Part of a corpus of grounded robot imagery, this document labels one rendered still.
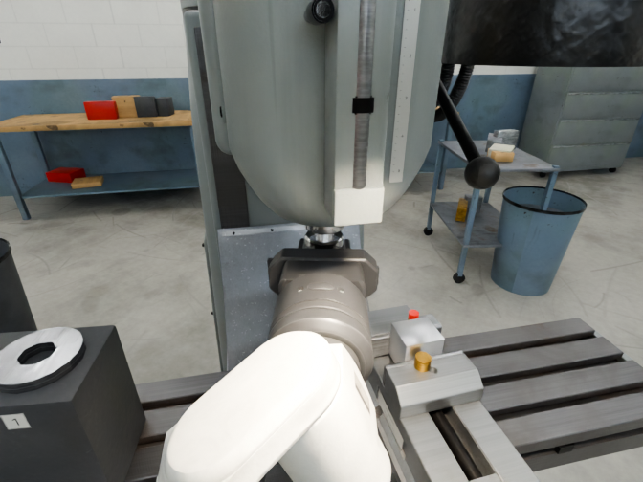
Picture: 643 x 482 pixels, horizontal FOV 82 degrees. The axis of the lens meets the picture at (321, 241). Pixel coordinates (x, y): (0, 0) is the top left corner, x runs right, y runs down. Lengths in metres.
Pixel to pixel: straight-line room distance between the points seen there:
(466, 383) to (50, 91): 4.79
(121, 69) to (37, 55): 0.75
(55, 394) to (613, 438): 0.78
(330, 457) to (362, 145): 0.20
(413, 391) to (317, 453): 0.31
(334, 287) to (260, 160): 0.12
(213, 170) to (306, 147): 0.49
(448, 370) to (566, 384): 0.27
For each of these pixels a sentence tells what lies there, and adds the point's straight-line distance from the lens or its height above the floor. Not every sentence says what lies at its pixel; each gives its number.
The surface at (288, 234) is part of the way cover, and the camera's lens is 0.83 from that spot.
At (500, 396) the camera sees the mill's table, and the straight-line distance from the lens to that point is 0.72.
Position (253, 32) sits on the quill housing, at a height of 1.47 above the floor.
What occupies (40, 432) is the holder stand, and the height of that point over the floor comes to 1.10.
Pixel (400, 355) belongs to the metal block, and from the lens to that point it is 0.58.
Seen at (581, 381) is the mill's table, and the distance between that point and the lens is 0.81.
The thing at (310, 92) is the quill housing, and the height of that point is 1.44.
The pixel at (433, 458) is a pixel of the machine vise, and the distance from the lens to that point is 0.53.
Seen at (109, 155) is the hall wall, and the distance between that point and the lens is 4.94.
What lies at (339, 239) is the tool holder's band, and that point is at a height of 1.27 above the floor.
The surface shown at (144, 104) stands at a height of 1.00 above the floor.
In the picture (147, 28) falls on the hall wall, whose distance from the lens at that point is 4.67.
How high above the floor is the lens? 1.46
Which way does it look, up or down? 27 degrees down
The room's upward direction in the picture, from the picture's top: straight up
